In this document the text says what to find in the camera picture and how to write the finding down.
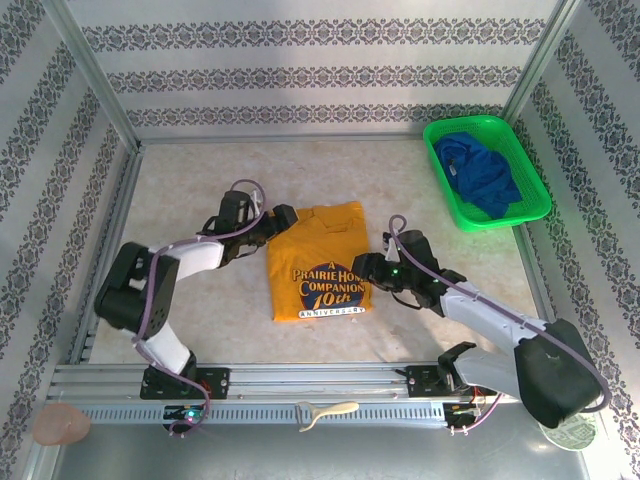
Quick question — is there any yellow t-shirt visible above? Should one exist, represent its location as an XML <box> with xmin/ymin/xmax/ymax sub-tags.
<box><xmin>266</xmin><ymin>200</ymin><xmax>376</xmax><ymax>324</ymax></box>

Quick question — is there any blue t-shirt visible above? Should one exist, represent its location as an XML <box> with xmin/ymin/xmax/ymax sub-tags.
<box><xmin>432</xmin><ymin>132</ymin><xmax>524</xmax><ymax>220</ymax></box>

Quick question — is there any green plastic basket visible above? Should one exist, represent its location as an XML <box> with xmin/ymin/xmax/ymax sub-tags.
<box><xmin>422</xmin><ymin>114</ymin><xmax>554</xmax><ymax>234</ymax></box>

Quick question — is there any round green patterned disc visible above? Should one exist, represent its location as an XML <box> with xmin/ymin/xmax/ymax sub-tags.
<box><xmin>539</xmin><ymin>409</ymin><xmax>600</xmax><ymax>453</ymax></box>

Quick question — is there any pink round disc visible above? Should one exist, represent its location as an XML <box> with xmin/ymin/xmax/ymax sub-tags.
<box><xmin>32</xmin><ymin>403</ymin><xmax>93</xmax><ymax>446</ymax></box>

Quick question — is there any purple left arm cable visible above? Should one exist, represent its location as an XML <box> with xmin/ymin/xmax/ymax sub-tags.
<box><xmin>132</xmin><ymin>178</ymin><xmax>266</xmax><ymax>439</ymax></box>

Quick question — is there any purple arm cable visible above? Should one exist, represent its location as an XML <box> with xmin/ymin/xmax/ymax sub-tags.
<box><xmin>132</xmin><ymin>178</ymin><xmax>266</xmax><ymax>439</ymax></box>
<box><xmin>388</xmin><ymin>214</ymin><xmax>611</xmax><ymax>435</ymax></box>

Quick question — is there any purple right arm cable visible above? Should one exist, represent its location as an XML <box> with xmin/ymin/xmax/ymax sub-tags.
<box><xmin>388</xmin><ymin>214</ymin><xmax>611</xmax><ymax>435</ymax></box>

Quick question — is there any aluminium back rail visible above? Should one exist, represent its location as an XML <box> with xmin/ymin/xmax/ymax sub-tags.
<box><xmin>133</xmin><ymin>132</ymin><xmax>427</xmax><ymax>147</ymax></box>

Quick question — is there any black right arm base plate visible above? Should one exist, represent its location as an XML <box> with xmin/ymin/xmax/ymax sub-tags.
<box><xmin>397</xmin><ymin>364</ymin><xmax>499</xmax><ymax>400</ymax></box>

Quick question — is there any aluminium mounting rail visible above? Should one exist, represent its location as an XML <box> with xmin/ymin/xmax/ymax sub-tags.
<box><xmin>46</xmin><ymin>362</ymin><xmax>595</xmax><ymax>402</ymax></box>

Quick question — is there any aluminium side rail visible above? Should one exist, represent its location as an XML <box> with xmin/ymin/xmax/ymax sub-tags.
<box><xmin>67</xmin><ymin>141</ymin><xmax>147</xmax><ymax>365</ymax></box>
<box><xmin>513</xmin><ymin>224</ymin><xmax>581</xmax><ymax>362</ymax></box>

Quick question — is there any cream handled peeler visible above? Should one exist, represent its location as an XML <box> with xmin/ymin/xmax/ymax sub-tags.
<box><xmin>295</xmin><ymin>400</ymin><xmax>361</xmax><ymax>434</ymax></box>

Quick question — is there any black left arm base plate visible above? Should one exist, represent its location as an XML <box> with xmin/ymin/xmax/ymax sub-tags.
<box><xmin>139</xmin><ymin>367</ymin><xmax>231</xmax><ymax>401</ymax></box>

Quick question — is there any grey slotted cable duct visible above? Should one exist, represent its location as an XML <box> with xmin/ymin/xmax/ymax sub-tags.
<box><xmin>79</xmin><ymin>402</ymin><xmax>447</xmax><ymax>427</ymax></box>

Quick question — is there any aluminium frame post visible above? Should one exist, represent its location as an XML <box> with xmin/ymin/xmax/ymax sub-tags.
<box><xmin>42</xmin><ymin>0</ymin><xmax>139</xmax><ymax>146</ymax></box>
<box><xmin>502</xmin><ymin>0</ymin><xmax>584</xmax><ymax>119</ymax></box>

